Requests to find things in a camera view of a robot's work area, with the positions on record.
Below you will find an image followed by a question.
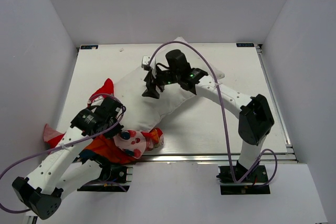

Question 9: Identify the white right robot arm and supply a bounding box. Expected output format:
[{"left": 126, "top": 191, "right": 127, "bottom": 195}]
[{"left": 141, "top": 49, "right": 275, "bottom": 182}]

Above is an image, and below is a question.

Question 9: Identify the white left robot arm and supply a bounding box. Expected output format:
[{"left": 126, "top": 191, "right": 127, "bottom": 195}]
[{"left": 12, "top": 96, "right": 126, "bottom": 220}]

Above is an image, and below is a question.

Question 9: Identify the blue left corner sticker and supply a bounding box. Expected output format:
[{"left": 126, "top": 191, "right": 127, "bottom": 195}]
[{"left": 80, "top": 45, "right": 99, "bottom": 50}]

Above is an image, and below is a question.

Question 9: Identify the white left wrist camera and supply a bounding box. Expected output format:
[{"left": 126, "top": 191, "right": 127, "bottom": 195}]
[{"left": 87, "top": 95, "right": 104, "bottom": 107}]

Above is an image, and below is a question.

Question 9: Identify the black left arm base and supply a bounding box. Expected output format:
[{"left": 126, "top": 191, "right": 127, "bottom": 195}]
[{"left": 77, "top": 156, "right": 133, "bottom": 193}]

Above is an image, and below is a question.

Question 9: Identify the blue right corner sticker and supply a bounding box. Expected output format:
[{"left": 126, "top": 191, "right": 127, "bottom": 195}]
[{"left": 236, "top": 42, "right": 255, "bottom": 47}]

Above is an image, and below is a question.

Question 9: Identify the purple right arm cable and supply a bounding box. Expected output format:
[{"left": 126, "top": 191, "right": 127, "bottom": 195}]
[{"left": 148, "top": 40, "right": 278, "bottom": 184}]

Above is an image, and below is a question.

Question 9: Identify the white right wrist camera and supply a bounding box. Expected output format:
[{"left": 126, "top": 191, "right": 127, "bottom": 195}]
[{"left": 141, "top": 56, "right": 155, "bottom": 71}]

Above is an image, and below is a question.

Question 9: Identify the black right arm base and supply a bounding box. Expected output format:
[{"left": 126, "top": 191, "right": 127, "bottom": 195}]
[{"left": 216, "top": 165, "right": 271, "bottom": 196}]

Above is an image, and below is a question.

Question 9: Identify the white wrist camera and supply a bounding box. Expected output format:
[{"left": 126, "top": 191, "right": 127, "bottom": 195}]
[
  {"left": 87, "top": 95, "right": 104, "bottom": 107},
  {"left": 141, "top": 56, "right": 155, "bottom": 71}
]

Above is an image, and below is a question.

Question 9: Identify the blue corner sticker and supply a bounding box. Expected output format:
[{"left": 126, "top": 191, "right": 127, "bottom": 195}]
[
  {"left": 80, "top": 45, "right": 99, "bottom": 50},
  {"left": 236, "top": 42, "right": 255, "bottom": 47}
]

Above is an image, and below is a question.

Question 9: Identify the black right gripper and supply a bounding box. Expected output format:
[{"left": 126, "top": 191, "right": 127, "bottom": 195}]
[{"left": 141, "top": 65, "right": 180, "bottom": 100}]

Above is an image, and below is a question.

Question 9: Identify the white pillow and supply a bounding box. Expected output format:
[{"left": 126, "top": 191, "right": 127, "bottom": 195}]
[{"left": 112, "top": 36, "right": 226, "bottom": 132}]

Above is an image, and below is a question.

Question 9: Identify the red patterned pillowcase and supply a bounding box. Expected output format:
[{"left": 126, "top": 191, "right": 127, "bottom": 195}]
[{"left": 43, "top": 78, "right": 164, "bottom": 165}]

